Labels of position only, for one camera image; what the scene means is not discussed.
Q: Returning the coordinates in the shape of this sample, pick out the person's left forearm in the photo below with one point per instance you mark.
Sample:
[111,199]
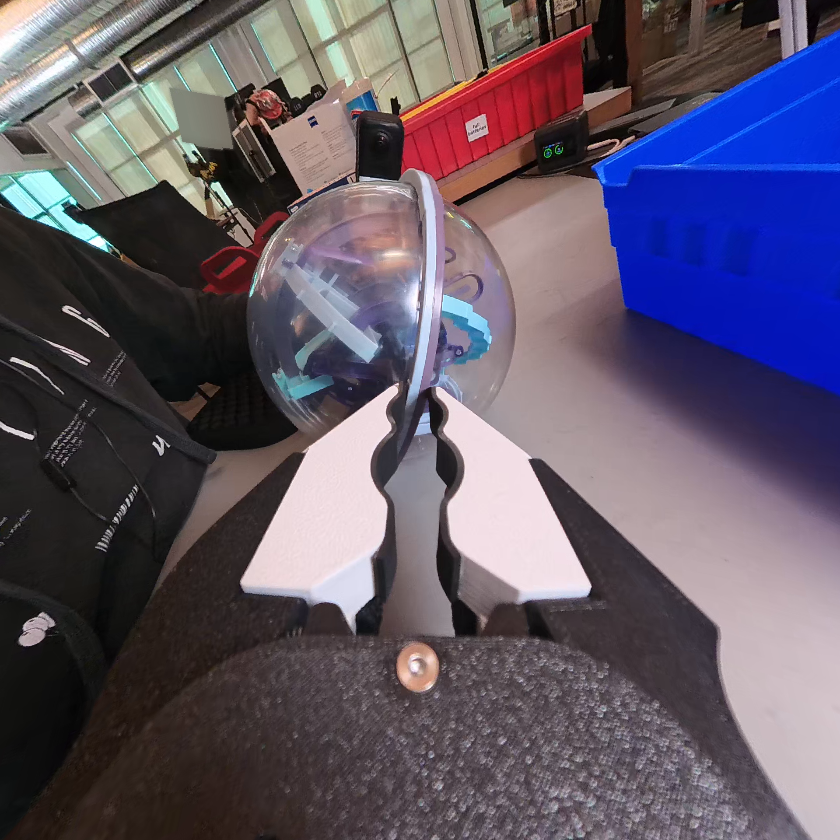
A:
[131,315]

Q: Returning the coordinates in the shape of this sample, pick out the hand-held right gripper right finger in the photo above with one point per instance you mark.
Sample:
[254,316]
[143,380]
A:
[512,525]

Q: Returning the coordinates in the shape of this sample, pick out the small black device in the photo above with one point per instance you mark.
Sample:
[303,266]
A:
[562,145]

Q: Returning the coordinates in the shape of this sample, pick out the black mesh chair seat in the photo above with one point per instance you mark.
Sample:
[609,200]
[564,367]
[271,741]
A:
[243,414]

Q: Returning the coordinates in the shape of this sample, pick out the clear maze ball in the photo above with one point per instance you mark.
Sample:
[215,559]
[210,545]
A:
[341,302]

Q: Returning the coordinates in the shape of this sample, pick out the red plastic bin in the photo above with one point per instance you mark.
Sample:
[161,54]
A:
[499,118]

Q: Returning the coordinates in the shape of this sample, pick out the red carry bag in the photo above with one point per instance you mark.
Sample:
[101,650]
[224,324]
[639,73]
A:
[230,269]

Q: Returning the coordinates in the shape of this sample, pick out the person's black clothing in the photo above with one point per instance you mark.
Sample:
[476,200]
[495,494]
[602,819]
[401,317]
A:
[79,499]

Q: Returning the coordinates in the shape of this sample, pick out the blue plastic tray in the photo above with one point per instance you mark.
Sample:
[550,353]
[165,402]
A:
[735,223]

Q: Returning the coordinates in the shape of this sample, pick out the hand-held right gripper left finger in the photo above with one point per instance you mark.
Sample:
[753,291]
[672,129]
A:
[322,525]

